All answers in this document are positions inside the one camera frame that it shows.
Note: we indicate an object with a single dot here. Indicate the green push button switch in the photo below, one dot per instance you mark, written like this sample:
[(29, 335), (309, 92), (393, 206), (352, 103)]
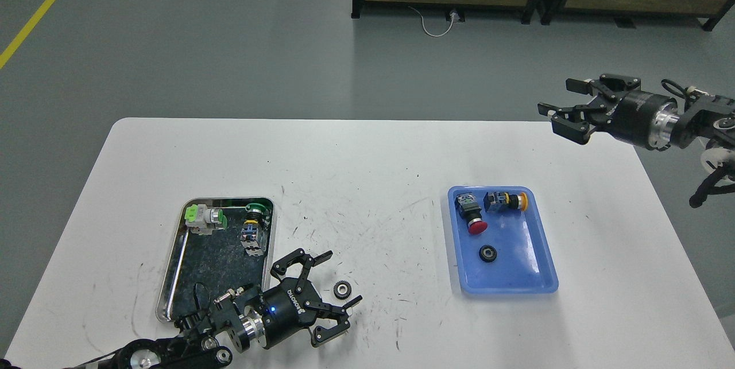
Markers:
[(203, 220)]

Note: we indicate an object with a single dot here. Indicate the yellow push button switch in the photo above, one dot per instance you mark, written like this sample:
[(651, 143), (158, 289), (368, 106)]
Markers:
[(498, 201)]

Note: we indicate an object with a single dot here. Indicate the red mushroom push button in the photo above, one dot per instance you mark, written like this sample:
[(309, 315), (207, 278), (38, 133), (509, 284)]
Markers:
[(470, 211)]

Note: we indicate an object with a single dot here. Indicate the silver metal tray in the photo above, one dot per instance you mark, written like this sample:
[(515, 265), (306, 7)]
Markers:
[(201, 267)]

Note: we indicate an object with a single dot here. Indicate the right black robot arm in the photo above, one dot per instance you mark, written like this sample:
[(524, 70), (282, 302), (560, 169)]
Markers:
[(709, 118)]

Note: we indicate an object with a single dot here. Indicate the blue plastic tray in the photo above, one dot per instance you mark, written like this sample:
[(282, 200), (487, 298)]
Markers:
[(524, 265)]

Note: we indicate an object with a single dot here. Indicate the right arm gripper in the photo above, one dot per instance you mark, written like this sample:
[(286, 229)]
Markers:
[(639, 117)]

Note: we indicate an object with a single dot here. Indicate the green selector switch blue contacts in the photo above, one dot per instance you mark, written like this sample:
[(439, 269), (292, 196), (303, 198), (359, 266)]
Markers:
[(255, 230)]

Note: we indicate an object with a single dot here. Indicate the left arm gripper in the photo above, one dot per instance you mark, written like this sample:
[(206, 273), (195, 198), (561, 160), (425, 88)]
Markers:
[(281, 314)]

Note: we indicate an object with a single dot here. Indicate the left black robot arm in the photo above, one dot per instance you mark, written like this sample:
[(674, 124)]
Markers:
[(209, 336)]

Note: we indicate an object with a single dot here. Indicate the black gear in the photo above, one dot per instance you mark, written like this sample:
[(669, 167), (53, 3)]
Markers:
[(488, 253), (342, 290)]

